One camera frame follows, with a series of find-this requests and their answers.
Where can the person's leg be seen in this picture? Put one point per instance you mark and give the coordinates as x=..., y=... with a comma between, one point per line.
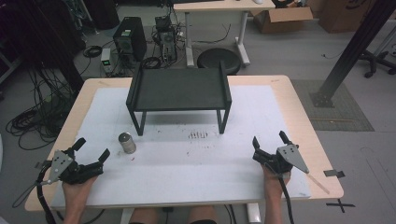
x=143, y=217
x=202, y=215

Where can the black office chair base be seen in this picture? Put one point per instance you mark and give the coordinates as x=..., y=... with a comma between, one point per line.
x=376, y=62

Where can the black metal shelf rack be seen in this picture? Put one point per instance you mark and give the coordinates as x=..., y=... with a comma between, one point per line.
x=179, y=88

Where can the thin wooden stick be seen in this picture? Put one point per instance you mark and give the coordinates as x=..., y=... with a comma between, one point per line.
x=318, y=183

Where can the black tape strip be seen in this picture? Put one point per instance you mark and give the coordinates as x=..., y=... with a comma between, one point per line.
x=333, y=173

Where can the person's right leg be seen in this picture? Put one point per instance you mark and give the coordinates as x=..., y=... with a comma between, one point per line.
x=202, y=215

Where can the black computer tower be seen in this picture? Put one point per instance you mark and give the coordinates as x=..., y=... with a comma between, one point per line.
x=130, y=37

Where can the white-legged wooden desk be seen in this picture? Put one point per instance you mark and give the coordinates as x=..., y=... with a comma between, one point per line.
x=218, y=5

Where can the person's right hand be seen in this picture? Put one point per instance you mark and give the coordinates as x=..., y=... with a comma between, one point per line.
x=274, y=185

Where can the black metal post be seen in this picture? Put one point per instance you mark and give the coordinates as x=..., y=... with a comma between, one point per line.
x=355, y=49

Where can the person's left hand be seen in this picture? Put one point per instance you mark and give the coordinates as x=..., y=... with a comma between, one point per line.
x=77, y=190

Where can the white table leg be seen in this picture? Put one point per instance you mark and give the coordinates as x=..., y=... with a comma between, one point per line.
x=253, y=213

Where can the round black stool seat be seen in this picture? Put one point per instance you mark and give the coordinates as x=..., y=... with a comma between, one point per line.
x=214, y=59

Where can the open computer case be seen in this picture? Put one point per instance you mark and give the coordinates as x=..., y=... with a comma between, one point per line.
x=166, y=40

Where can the grey floor mat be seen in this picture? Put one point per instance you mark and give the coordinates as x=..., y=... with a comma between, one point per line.
x=342, y=115

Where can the small grey power supply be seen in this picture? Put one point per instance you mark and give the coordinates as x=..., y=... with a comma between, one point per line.
x=106, y=59

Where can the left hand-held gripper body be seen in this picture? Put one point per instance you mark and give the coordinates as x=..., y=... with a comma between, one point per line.
x=90, y=170

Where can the white foam mat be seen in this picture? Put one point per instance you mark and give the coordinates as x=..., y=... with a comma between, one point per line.
x=193, y=174

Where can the black curtain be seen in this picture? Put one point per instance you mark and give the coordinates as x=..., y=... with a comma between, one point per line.
x=40, y=31

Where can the large closed cardboard box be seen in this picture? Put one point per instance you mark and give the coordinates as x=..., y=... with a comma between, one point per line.
x=342, y=15

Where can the light wooden table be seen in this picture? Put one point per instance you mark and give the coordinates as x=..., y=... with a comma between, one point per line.
x=306, y=124

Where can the silver metal can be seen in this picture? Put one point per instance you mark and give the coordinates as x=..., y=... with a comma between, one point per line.
x=127, y=144

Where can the open cardboard box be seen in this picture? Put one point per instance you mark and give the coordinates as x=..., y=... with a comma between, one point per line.
x=280, y=20

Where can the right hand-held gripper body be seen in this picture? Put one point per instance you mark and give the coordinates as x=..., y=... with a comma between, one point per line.
x=280, y=163

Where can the person's left leg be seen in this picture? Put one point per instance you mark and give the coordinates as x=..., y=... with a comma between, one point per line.
x=143, y=217

